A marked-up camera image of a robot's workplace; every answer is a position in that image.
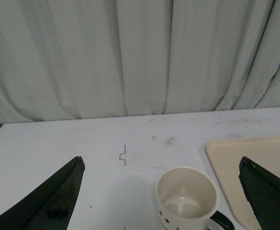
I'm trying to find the beige rectangular plastic tray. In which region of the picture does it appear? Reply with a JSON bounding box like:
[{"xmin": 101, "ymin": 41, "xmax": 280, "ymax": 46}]
[{"xmin": 205, "ymin": 136, "xmax": 280, "ymax": 230}]

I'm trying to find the white smiley mug black handle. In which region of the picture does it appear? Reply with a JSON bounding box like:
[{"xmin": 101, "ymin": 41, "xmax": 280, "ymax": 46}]
[{"xmin": 155, "ymin": 166, "xmax": 235, "ymax": 230}]

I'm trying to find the white pleated curtain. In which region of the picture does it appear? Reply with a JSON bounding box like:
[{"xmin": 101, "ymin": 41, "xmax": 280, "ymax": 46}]
[{"xmin": 0, "ymin": 0, "xmax": 280, "ymax": 127}]

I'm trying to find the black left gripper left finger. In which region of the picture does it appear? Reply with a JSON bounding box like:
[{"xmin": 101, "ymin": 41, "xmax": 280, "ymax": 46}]
[{"xmin": 0, "ymin": 156, "xmax": 84, "ymax": 230}]

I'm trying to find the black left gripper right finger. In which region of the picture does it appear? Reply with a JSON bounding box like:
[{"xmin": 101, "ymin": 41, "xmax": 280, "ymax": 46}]
[{"xmin": 239, "ymin": 157, "xmax": 280, "ymax": 230}]

